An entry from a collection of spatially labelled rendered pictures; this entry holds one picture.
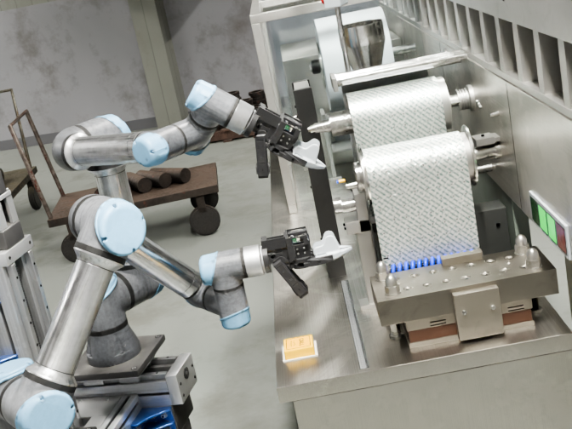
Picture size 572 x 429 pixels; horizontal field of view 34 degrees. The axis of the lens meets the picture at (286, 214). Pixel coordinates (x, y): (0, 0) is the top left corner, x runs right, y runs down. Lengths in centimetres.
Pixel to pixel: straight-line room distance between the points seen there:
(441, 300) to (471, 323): 8
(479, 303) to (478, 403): 23
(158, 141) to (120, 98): 875
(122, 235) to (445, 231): 77
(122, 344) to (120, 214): 67
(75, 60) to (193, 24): 150
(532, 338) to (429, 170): 45
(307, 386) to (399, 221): 45
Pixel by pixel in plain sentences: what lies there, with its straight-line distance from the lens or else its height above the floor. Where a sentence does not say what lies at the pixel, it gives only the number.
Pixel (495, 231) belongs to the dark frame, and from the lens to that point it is 234.
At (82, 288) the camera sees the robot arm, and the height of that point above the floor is 121.
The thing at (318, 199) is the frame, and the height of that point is 113.
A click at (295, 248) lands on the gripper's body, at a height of 113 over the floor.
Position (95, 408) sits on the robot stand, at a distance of 260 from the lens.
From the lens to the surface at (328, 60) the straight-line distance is 316.
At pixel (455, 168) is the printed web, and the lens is 220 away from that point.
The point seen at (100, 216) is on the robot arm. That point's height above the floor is 135.
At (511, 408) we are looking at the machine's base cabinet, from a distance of 216.
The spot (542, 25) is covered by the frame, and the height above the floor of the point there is 159.
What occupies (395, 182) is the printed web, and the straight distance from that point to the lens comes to 218.
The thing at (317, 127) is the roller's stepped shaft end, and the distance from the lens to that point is 244.
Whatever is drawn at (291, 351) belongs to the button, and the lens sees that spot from 216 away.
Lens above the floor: 184
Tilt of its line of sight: 17 degrees down
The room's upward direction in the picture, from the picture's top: 12 degrees counter-clockwise
